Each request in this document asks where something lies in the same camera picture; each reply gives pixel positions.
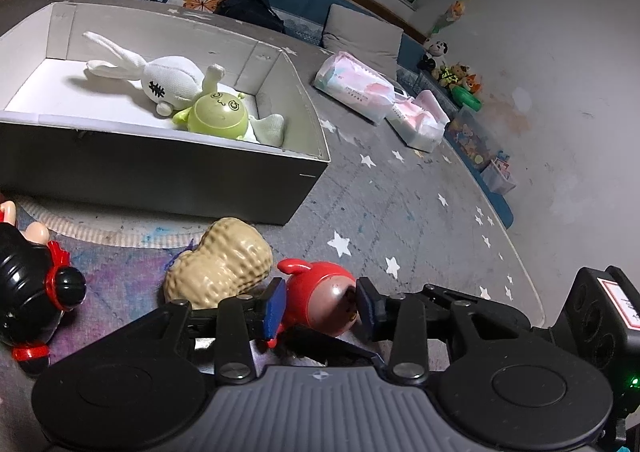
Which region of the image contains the purple mat with cream edge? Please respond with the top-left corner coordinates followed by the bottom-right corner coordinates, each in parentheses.
top-left (0, 194), bottom-right (273, 368)

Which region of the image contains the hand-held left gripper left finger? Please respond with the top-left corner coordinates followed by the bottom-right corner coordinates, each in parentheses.
top-left (119, 278), bottom-right (287, 386)

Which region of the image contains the white rabbit plush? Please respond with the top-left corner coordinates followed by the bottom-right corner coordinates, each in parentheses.
top-left (82, 31), bottom-right (226, 117)

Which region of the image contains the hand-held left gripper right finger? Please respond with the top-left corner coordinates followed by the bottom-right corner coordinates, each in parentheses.
top-left (355, 278), bottom-right (532, 383)

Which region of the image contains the panda plush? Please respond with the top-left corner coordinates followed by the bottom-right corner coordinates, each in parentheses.
top-left (419, 38), bottom-right (449, 73)

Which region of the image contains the clear storage box with toys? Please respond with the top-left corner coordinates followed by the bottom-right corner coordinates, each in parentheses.
top-left (445, 105), bottom-right (503, 172)

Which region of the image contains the pink and white tissue pack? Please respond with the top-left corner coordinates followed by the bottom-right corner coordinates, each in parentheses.
top-left (314, 51), bottom-right (401, 124)

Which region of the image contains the grey star print table mat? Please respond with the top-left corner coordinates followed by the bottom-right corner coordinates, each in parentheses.
top-left (0, 0), bottom-right (546, 452)

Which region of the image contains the grey cardboard box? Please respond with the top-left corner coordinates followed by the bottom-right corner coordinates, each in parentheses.
top-left (0, 2), bottom-right (332, 227)

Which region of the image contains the tan peanut toy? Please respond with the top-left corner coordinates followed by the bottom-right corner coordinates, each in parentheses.
top-left (163, 217), bottom-right (274, 310)

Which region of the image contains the green round-head toy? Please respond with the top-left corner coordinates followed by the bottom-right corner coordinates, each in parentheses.
top-left (172, 86), bottom-right (286, 149)

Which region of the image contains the small clear storage box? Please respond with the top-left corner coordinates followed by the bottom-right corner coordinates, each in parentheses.
top-left (481, 152), bottom-right (517, 195)

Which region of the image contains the hanging flower plush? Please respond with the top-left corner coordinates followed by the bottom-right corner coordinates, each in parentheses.
top-left (432, 0), bottom-right (467, 35)

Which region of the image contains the black bag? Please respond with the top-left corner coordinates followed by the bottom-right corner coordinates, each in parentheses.
top-left (215, 0), bottom-right (286, 33)

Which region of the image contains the red round-head toy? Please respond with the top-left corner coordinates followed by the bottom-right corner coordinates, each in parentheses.
top-left (255, 258), bottom-right (361, 350)

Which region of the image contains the black-haired doll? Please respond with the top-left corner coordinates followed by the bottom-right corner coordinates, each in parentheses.
top-left (0, 199), bottom-right (87, 364)

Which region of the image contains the grey cushion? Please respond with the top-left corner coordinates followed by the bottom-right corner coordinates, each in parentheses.
top-left (322, 3), bottom-right (405, 80)

